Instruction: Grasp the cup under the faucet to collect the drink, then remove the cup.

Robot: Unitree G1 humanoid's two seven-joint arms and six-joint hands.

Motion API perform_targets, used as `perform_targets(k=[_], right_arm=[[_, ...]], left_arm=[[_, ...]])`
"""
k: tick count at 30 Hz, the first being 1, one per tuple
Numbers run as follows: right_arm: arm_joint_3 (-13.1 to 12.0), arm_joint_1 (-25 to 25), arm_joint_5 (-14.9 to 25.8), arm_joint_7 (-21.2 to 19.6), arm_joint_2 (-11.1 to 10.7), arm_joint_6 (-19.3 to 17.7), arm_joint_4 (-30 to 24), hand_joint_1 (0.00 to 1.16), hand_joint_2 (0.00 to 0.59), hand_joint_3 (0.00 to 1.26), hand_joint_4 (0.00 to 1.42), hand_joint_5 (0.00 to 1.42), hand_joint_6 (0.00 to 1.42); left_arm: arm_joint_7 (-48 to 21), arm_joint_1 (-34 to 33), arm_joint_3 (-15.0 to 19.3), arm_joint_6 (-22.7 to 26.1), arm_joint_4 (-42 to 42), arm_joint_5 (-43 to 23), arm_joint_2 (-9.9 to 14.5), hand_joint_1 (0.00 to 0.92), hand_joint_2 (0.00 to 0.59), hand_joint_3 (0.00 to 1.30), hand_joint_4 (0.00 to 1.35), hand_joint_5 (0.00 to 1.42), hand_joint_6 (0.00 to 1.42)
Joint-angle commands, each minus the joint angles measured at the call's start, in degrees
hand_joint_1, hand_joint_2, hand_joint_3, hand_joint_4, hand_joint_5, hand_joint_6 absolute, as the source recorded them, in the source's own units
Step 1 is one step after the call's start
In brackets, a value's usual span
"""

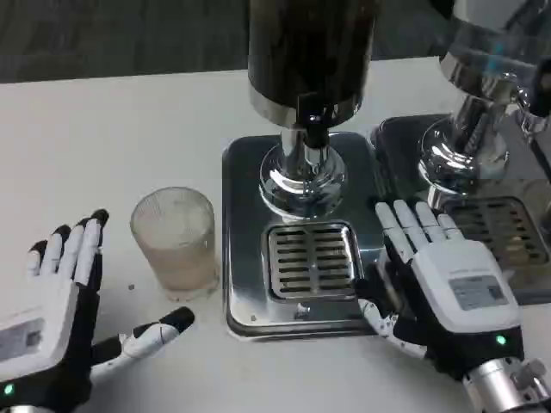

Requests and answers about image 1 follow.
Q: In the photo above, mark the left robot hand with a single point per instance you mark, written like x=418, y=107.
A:
x=47, y=310

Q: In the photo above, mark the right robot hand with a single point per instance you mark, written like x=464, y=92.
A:
x=456, y=279

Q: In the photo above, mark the right silver robot forearm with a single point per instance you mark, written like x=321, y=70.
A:
x=495, y=383

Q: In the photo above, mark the left silver robot forearm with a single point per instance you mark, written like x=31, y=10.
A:
x=21, y=409

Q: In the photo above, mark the steel drip grid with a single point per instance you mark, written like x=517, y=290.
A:
x=312, y=260
x=508, y=228

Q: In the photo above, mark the steel base tray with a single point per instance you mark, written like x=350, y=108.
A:
x=400, y=155
x=243, y=241

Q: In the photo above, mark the clear ribbed glass cup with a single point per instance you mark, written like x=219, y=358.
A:
x=176, y=245

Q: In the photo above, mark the black dispenser tap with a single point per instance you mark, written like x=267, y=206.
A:
x=543, y=86
x=316, y=122

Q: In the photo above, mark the drink dispenser with steel bowl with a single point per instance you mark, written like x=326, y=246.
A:
x=482, y=64

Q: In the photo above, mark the drink dispenser with dark tank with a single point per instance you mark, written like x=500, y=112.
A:
x=301, y=51

